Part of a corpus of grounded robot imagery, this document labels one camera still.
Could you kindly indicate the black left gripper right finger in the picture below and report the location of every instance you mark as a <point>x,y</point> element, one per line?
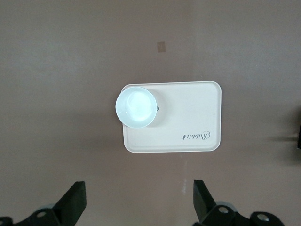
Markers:
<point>203,202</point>

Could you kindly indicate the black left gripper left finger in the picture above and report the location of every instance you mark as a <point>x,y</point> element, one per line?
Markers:
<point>71,204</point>

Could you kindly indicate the cream rabbit print tray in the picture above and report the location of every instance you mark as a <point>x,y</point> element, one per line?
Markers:
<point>188,113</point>

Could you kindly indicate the white bowl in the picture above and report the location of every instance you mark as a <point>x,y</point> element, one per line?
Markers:
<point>136,107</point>

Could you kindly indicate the small brown tape patch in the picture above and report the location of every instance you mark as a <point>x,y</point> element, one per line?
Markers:
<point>161,46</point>

